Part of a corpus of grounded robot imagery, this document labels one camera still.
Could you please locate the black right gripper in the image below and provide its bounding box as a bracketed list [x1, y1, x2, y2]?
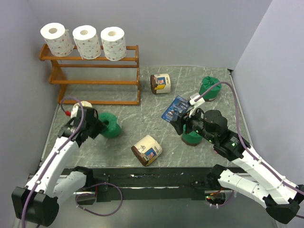
[170, 105, 217, 144]

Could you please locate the green roll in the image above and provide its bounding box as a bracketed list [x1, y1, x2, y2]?
[181, 132, 203, 146]
[198, 76, 222, 102]
[98, 112, 121, 139]

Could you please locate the white dotted roll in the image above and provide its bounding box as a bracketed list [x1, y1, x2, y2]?
[72, 25, 102, 60]
[40, 23, 74, 57]
[100, 27, 127, 61]

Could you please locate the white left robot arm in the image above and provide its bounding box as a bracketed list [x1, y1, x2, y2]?
[11, 106, 106, 228]

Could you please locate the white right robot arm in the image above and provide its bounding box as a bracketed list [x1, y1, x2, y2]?
[170, 109, 304, 224]

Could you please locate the orange wooden shelf rack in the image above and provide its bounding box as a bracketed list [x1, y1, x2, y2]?
[39, 44, 140, 105]

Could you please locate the blue razor blister pack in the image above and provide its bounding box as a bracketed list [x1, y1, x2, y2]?
[161, 96, 189, 122]

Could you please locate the cream wrapped roll left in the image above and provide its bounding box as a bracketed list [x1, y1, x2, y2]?
[73, 101, 93, 109]

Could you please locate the cream wrapped roll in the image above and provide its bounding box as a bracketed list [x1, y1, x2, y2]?
[73, 101, 93, 109]
[131, 135, 162, 167]

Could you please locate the cream wrapped roll front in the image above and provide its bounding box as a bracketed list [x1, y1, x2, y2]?
[131, 135, 162, 167]

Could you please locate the cartoon wrapped roll back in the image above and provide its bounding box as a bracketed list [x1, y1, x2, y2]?
[150, 74, 171, 95]

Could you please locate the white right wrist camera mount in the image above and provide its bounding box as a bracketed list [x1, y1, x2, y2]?
[188, 93, 205, 117]

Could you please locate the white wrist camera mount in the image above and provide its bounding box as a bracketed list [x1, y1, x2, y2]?
[65, 104, 82, 119]
[188, 93, 205, 117]

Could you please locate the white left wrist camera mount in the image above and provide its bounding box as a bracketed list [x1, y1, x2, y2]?
[65, 104, 82, 119]

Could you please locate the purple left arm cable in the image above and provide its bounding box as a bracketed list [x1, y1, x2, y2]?
[20, 95, 86, 228]

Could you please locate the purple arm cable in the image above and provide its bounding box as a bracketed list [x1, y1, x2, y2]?
[20, 95, 86, 228]
[197, 81, 304, 219]

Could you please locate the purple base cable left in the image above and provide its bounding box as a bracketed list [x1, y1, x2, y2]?
[75, 182, 124, 217]

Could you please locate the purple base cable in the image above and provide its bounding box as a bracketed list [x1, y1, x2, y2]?
[209, 189, 237, 209]
[75, 182, 124, 217]

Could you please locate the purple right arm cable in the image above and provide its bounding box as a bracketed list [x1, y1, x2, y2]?
[197, 81, 304, 219]

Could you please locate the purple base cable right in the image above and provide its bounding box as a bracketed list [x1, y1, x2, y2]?
[209, 189, 237, 209]

